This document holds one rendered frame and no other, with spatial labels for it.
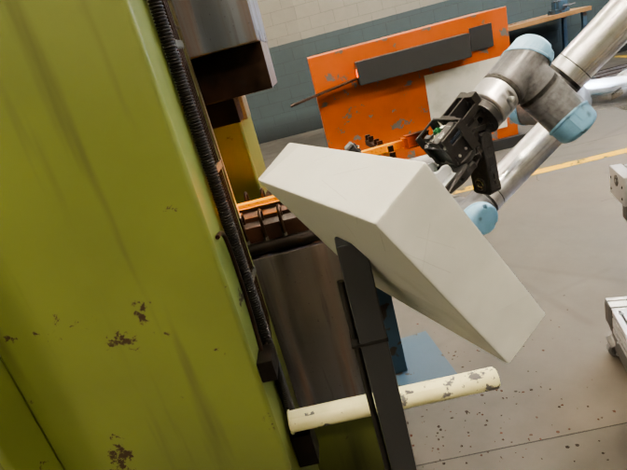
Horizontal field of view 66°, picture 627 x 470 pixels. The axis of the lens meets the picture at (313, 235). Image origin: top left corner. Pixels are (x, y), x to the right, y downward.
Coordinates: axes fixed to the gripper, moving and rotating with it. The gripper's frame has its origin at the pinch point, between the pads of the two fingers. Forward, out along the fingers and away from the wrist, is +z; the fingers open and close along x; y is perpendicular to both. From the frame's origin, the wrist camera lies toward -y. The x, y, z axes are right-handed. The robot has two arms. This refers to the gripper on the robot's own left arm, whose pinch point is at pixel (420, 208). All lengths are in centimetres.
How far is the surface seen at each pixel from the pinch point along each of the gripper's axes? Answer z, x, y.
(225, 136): 2, -75, 15
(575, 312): -46, -65, -147
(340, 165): 8.9, 13.0, 22.7
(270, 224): 15.5, -39.1, 2.3
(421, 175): 7.7, 27.0, 22.0
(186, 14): -4, -36, 45
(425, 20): -458, -636, -235
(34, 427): 75, -30, 16
